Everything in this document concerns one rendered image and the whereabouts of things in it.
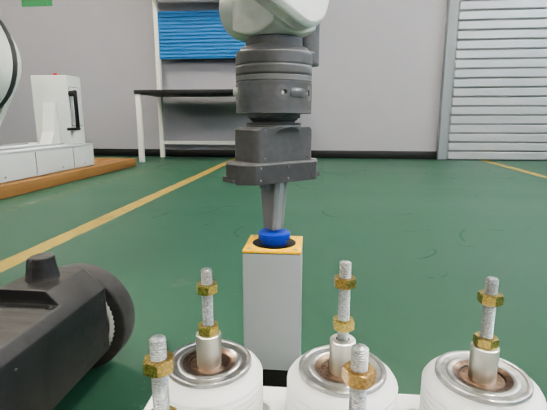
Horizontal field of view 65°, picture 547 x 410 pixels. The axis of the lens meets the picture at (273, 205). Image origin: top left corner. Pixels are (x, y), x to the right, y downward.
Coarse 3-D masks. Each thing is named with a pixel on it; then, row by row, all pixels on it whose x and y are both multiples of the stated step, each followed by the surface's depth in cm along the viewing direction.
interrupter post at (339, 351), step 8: (336, 336) 37; (336, 344) 36; (344, 344) 36; (352, 344) 36; (336, 352) 36; (344, 352) 36; (336, 360) 36; (344, 360) 36; (336, 368) 36; (336, 376) 37
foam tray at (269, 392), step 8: (264, 392) 46; (272, 392) 46; (280, 392) 46; (152, 400) 44; (264, 400) 45; (272, 400) 44; (280, 400) 44; (400, 400) 44; (408, 400) 44; (416, 400) 44; (144, 408) 43; (264, 408) 45; (272, 408) 43; (280, 408) 43; (400, 408) 43; (408, 408) 43; (416, 408) 43
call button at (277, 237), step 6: (258, 234) 53; (264, 234) 52; (270, 234) 52; (276, 234) 52; (282, 234) 52; (288, 234) 53; (264, 240) 52; (270, 240) 52; (276, 240) 52; (282, 240) 52
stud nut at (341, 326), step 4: (336, 316) 37; (336, 320) 36; (352, 320) 36; (336, 324) 36; (340, 324) 36; (344, 324) 36; (348, 324) 36; (352, 324) 36; (336, 328) 36; (340, 328) 36; (344, 328) 36; (348, 328) 36; (352, 328) 36; (344, 332) 36
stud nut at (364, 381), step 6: (342, 366) 25; (348, 366) 25; (372, 366) 25; (342, 372) 25; (348, 372) 24; (354, 372) 24; (366, 372) 24; (372, 372) 24; (348, 378) 24; (354, 378) 24; (360, 378) 24; (366, 378) 24; (372, 378) 24; (348, 384) 24; (354, 384) 24; (360, 384) 24; (366, 384) 24; (372, 384) 24
